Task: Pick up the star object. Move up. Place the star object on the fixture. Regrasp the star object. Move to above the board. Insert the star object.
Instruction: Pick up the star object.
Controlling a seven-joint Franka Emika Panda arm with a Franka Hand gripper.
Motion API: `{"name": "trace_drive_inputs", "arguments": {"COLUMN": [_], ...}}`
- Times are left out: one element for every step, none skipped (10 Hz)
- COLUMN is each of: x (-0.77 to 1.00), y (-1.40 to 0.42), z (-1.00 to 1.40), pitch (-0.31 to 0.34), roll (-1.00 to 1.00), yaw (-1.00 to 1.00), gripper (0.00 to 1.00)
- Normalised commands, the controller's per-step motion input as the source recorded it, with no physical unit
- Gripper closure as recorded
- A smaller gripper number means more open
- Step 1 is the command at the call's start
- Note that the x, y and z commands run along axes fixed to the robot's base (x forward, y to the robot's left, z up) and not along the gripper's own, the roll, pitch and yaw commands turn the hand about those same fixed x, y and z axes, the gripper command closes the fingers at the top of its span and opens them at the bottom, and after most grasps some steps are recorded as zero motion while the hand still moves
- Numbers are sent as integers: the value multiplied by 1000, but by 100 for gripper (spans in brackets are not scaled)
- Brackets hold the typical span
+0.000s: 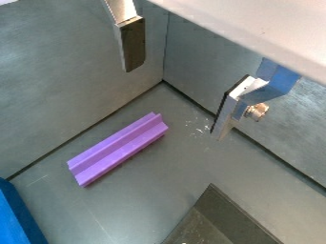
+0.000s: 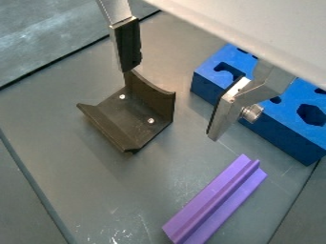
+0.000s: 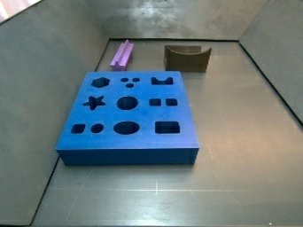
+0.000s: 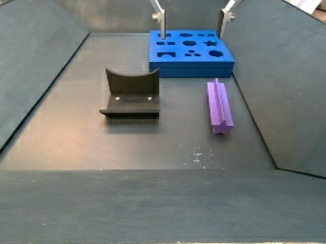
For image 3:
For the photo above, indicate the purple star-profile bar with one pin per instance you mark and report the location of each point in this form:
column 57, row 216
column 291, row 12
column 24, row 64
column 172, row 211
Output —
column 121, row 57

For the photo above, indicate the dark curved cradle fixture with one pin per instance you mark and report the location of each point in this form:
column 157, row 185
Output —
column 185, row 58

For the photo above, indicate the blue shape-sorter block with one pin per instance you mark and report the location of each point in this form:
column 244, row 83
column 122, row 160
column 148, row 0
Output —
column 129, row 119

